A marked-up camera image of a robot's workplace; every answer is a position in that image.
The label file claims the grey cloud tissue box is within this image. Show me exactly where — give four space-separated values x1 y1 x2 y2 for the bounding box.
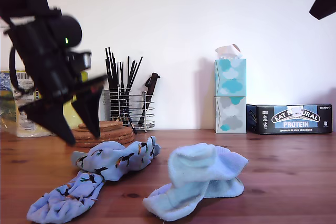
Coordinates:
215 95 247 134

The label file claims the white terry sock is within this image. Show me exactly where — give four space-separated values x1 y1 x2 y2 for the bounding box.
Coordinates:
167 142 249 190
142 178 245 221

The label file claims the round cork trivet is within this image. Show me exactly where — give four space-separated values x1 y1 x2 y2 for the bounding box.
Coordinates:
71 126 135 140
75 140 134 149
73 135 135 144

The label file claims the light blue toucan sock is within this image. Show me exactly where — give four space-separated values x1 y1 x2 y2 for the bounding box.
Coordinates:
71 136 161 182
26 141 124 223

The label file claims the black pen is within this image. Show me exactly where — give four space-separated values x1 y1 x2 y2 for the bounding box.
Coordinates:
127 118 138 135

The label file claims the yellow paper towel pack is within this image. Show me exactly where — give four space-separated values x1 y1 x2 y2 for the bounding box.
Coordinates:
0 70 89 138

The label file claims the black handled knife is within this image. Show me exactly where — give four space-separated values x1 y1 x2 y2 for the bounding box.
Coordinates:
138 73 161 126

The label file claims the arm grey camera box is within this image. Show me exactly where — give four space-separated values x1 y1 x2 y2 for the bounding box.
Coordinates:
67 50 92 72

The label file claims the thin black stick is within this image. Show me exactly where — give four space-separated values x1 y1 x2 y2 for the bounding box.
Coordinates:
128 61 138 91
130 56 144 91
126 56 130 120
112 52 118 120
105 48 113 120
119 62 124 120
108 48 116 120

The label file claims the small white printed carton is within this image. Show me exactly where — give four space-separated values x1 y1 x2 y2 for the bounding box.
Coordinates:
101 90 111 122

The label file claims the black protein bar box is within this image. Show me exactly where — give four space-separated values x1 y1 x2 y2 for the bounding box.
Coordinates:
246 104 333 135

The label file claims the chrome wire cutlery caddy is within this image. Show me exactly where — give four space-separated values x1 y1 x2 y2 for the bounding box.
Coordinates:
109 84 155 133

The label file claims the white tissue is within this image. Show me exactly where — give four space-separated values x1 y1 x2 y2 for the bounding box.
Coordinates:
215 44 242 61

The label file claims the teal cloud tissue box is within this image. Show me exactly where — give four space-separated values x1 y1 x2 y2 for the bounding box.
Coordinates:
214 58 247 98

